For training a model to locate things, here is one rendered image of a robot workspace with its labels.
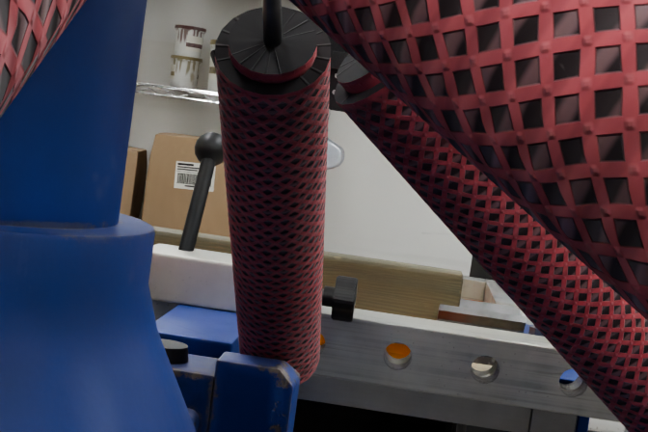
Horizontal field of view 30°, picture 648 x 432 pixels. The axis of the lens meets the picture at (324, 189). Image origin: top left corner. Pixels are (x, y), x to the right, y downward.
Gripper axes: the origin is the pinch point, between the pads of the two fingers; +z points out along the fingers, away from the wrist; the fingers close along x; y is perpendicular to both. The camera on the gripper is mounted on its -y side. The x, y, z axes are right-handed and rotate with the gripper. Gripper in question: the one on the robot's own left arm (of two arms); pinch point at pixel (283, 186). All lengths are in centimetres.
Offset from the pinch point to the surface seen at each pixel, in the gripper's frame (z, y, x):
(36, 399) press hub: 2, 3, -89
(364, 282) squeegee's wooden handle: 8.0, 9.4, -1.0
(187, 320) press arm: 8.0, -1.7, -37.7
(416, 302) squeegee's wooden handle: 9.1, 14.7, -1.1
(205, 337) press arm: 8.0, 0.4, -42.5
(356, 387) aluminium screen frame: 14.9, 10.3, -17.7
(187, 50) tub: -28, -77, 349
